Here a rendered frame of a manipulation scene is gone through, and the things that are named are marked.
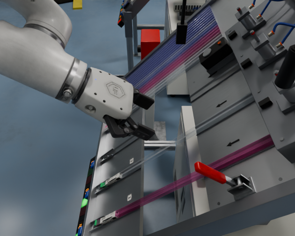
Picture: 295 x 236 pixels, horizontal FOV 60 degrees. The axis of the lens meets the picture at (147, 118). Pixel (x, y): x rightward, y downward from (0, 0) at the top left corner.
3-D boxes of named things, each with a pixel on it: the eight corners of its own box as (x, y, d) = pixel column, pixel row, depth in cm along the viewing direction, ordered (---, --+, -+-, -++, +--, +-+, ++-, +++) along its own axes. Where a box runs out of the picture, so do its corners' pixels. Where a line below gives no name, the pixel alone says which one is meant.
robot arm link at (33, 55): (69, 63, 52) (51, 103, 49) (2, 29, 47) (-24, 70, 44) (80, 46, 45) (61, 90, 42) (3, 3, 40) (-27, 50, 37)
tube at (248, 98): (104, 188, 74) (100, 187, 74) (104, 184, 75) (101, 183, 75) (267, 92, 48) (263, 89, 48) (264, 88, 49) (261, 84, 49)
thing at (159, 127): (132, 146, 179) (125, 46, 124) (134, 122, 196) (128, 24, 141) (166, 146, 179) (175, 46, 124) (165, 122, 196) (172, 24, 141)
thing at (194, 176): (98, 227, 66) (94, 225, 66) (99, 221, 67) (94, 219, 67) (289, 136, 41) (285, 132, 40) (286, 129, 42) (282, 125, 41)
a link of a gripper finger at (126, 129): (126, 129, 46) (156, 142, 49) (127, 116, 48) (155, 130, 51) (117, 138, 48) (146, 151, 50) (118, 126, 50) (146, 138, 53)
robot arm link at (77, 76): (68, 77, 41) (84, 85, 42) (78, 49, 48) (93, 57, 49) (50, 108, 46) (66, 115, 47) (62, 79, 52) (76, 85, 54)
